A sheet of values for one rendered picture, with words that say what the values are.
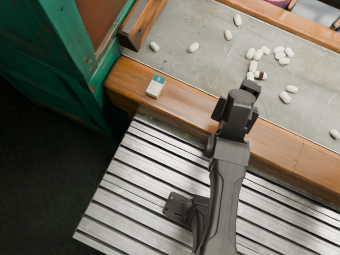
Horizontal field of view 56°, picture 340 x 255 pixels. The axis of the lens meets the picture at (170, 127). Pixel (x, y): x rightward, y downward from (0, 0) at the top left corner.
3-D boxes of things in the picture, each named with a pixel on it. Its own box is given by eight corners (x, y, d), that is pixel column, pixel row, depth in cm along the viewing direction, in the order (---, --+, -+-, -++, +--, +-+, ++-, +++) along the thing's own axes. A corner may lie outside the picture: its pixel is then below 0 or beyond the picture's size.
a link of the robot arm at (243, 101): (220, 84, 67) (218, 112, 57) (259, 93, 67) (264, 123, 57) (207, 128, 74) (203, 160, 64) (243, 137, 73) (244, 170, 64)
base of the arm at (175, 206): (172, 188, 85) (161, 213, 83) (241, 220, 83) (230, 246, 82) (171, 190, 93) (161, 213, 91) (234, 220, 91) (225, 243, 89)
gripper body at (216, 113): (221, 93, 77) (215, 107, 71) (260, 111, 76) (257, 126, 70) (211, 115, 81) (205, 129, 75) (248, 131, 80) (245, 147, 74)
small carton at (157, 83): (157, 99, 90) (156, 96, 88) (145, 93, 90) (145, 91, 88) (166, 81, 91) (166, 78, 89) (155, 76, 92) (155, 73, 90)
